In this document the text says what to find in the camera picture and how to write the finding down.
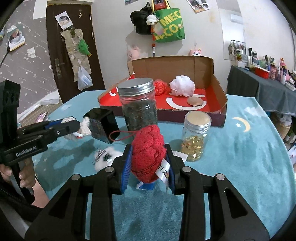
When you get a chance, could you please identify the teal plush table cover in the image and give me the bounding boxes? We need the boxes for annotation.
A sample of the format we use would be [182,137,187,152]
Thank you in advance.
[33,95,295,240]

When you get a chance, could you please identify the pink plush toy centre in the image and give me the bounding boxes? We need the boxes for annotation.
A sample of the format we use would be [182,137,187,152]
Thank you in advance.
[188,48,202,56]

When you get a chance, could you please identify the white panda plush keychain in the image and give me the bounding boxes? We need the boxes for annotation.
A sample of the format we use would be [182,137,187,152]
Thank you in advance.
[146,14,159,26]

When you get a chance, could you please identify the glass jar gold capsules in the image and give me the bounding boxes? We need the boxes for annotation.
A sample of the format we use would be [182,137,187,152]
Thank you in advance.
[181,110,212,162]

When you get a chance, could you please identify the black bag on wall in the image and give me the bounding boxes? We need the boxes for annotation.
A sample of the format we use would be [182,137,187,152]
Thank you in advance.
[130,2,152,35]

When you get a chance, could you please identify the white mesh bath pouf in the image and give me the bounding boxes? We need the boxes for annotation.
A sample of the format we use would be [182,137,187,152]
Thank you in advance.
[169,75,195,97]

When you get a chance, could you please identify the phone on floor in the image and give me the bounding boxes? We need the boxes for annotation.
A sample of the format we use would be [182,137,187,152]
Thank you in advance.
[36,111,48,123]

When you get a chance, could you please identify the dark grey covered side table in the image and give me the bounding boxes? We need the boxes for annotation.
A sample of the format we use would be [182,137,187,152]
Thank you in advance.
[227,65,296,116]

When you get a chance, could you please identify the black glossy box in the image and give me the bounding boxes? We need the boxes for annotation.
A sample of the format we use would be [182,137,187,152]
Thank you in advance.
[83,108,120,144]

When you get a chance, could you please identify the red basin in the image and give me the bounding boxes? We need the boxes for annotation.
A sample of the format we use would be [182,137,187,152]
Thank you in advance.
[255,66,270,79]

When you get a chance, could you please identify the left hand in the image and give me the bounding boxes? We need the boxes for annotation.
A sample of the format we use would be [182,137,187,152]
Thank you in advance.
[1,158,36,189]

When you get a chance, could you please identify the photo poster on wall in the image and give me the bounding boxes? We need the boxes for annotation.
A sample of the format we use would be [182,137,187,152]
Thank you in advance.
[187,0,210,13]

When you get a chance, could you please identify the white plastic bag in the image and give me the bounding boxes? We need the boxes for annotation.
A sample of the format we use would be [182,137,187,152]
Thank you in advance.
[77,60,93,91]

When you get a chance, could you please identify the pink plush toy left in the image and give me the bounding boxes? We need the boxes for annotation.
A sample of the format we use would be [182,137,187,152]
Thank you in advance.
[127,45,140,61]

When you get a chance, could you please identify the red brain plush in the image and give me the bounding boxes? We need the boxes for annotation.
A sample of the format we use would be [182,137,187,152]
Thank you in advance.
[118,125,167,186]

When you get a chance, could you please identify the glass jar dark tea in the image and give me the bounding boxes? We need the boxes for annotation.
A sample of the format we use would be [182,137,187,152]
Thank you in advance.
[117,77,158,131]

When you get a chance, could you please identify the crumpled white tissue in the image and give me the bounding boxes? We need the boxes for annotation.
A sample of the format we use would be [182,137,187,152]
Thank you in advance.
[172,151,188,162]

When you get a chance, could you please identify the green plush on door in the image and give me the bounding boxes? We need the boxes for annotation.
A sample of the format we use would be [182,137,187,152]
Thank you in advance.
[78,39,92,57]

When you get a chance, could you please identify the red mesh bath pouf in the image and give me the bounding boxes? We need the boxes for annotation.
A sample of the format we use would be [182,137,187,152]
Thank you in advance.
[154,79,168,96]

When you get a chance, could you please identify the white fluffy scrunchie with bow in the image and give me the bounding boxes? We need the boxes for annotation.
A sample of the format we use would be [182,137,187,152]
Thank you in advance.
[94,147,123,172]

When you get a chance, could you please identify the wall mirror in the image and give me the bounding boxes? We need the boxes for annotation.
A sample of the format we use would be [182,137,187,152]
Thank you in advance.
[217,0,246,61]

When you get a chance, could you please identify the pink plush toy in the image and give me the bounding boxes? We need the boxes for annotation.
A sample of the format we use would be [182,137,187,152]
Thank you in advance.
[127,45,140,61]
[188,48,202,56]

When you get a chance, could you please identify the mop pole orange grip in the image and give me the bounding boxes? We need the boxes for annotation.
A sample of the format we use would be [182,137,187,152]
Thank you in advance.
[152,43,156,57]

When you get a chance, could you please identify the green tote bag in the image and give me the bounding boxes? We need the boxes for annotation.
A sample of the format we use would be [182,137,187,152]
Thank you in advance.
[152,1,185,43]

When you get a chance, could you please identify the beige round powder puff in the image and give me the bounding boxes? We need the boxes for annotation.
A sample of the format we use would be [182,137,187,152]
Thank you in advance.
[187,96,203,106]

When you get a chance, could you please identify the dark brown door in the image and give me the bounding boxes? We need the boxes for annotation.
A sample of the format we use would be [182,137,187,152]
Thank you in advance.
[46,4,105,103]

